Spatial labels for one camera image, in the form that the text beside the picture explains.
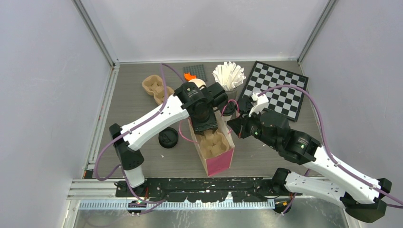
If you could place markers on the single brown pulp carrier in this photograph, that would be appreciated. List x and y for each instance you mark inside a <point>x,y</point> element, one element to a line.
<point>212,144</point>

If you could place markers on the stack of black cup lids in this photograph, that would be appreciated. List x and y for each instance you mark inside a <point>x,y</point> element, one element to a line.
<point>168,137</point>

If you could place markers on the black white checkerboard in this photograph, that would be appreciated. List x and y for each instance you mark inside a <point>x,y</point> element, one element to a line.
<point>286,101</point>

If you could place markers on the orange curved toy piece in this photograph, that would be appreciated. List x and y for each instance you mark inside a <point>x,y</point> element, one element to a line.
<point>189,76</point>

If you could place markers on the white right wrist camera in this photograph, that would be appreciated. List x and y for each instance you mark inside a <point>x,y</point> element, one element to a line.
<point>259,103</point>

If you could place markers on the brown pulp cup carrier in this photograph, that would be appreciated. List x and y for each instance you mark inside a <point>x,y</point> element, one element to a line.
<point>153,85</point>

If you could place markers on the stack of paper cups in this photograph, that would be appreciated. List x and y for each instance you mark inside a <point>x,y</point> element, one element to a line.
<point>197,83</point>

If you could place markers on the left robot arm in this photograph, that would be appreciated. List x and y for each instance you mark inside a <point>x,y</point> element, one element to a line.
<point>187,101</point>

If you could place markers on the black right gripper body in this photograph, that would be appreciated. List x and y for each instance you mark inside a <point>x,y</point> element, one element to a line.
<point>252,127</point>

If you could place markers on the yellow pink paper bag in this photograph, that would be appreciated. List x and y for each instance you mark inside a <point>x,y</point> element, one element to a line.
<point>221,162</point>

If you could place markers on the white paper-wrapped straws bundle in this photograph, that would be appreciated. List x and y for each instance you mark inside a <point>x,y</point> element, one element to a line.
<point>229,75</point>

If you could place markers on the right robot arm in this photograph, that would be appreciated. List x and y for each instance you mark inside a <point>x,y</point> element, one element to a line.
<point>345,187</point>

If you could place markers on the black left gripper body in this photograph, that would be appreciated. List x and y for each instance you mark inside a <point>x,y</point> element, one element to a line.
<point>206,121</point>

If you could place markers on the small dark mat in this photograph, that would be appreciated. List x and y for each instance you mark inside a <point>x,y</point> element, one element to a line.
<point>197,70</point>

